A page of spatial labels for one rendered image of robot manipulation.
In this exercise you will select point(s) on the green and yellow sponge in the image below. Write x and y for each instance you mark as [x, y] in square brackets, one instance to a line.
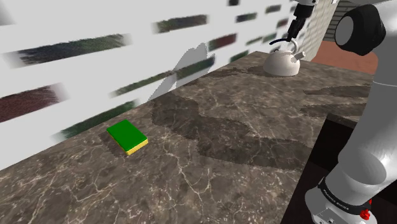
[126, 134]

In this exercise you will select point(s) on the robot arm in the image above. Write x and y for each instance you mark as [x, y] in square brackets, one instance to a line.
[366, 149]

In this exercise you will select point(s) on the white kettle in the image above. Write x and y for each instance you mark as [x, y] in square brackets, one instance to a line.
[281, 63]

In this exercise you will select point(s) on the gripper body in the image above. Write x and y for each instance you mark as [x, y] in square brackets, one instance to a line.
[302, 11]

